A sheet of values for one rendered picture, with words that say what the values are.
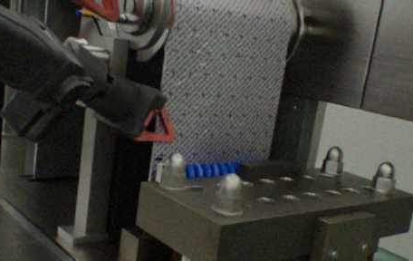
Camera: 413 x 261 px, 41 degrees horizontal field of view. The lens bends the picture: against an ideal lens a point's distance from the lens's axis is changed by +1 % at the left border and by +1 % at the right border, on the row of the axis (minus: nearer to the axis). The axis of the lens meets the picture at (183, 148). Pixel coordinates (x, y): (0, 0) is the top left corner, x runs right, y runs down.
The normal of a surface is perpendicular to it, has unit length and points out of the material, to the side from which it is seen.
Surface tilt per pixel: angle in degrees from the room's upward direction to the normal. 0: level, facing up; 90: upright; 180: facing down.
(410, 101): 90
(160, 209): 90
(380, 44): 90
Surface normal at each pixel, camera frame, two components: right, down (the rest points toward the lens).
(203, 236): -0.79, 0.03
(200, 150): 0.60, 0.26
